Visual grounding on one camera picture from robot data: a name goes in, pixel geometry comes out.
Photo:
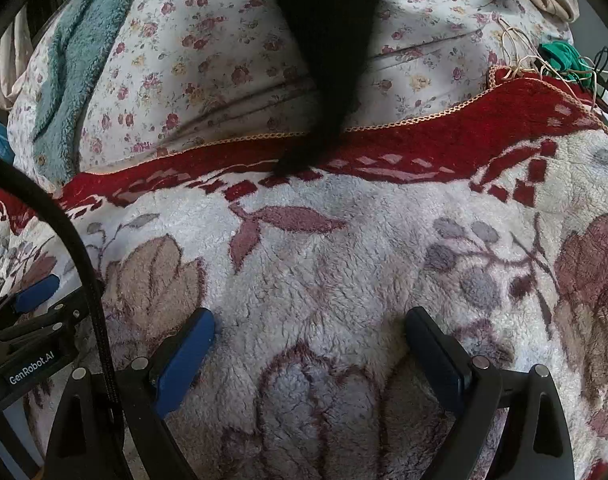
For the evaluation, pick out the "green cloth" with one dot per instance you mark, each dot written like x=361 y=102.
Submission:
x=558 y=57

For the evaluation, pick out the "teal fleece blanket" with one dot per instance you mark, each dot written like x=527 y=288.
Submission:
x=79 y=60

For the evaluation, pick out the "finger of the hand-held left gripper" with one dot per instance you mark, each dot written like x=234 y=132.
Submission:
x=44 y=329
x=34 y=294

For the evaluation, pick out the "floral bed sheet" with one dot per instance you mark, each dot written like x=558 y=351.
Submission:
x=209 y=60

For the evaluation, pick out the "black pants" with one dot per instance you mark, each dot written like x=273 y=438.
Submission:
x=329 y=35

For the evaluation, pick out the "cream cloth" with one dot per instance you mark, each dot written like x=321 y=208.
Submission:
x=9 y=70

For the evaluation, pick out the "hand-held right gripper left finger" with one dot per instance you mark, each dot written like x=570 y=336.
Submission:
x=184 y=360

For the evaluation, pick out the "red and white fleece blanket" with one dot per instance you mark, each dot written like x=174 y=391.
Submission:
x=334 y=260

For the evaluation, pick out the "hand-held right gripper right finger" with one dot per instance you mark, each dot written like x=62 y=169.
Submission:
x=433 y=360

